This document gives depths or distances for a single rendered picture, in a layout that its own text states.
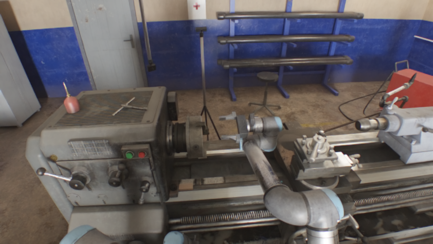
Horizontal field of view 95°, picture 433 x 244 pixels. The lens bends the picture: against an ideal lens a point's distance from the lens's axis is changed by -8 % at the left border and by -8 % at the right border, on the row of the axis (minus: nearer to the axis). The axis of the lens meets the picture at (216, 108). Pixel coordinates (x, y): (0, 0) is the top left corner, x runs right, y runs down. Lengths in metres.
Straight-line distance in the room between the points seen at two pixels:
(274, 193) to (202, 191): 0.56
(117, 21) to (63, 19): 0.94
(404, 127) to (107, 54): 4.26
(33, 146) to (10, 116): 3.26
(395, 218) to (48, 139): 2.29
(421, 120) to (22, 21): 5.44
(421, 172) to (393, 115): 0.42
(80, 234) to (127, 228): 0.68
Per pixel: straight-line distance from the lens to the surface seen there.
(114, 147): 1.09
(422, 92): 3.95
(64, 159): 1.24
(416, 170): 1.92
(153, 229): 1.33
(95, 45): 4.51
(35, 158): 1.32
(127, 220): 1.36
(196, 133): 1.19
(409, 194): 1.90
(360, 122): 1.64
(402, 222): 2.18
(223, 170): 1.61
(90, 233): 0.70
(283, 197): 0.87
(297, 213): 0.86
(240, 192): 1.35
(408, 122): 1.80
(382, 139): 2.05
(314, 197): 0.89
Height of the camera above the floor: 1.89
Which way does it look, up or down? 30 degrees down
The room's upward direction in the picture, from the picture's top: 1 degrees counter-clockwise
